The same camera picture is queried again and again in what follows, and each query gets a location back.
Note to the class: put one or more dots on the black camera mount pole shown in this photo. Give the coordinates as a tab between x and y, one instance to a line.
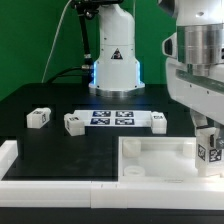
86	10

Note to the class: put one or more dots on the white U-shaped obstacle fence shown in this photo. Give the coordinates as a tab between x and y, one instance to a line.
92	194

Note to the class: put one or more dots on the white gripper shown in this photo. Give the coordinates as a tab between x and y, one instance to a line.
204	95

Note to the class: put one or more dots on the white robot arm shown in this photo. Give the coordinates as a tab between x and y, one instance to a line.
195	55

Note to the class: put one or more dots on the white square tabletop tray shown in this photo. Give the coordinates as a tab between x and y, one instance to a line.
160	159

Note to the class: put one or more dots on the white marker base plate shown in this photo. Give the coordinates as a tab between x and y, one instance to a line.
115	118

